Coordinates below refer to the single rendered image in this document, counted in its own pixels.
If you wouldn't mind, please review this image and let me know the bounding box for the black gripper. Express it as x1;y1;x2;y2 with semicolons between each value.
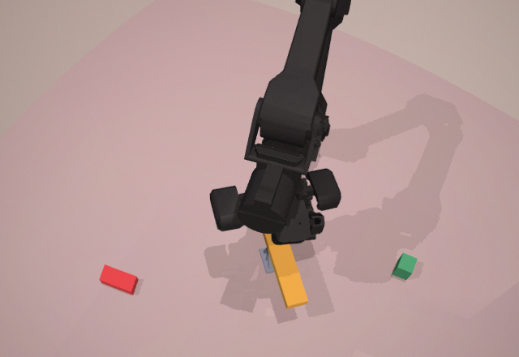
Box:
210;169;341;232

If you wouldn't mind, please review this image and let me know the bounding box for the red rectangular block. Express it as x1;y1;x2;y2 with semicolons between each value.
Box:
100;265;139;295

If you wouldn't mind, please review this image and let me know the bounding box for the orange bar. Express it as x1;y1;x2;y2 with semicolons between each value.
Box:
263;233;308;309

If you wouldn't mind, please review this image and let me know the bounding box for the green cube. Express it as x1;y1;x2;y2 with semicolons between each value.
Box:
392;252;418;280

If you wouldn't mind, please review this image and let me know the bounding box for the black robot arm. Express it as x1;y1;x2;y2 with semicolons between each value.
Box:
237;0;351;246

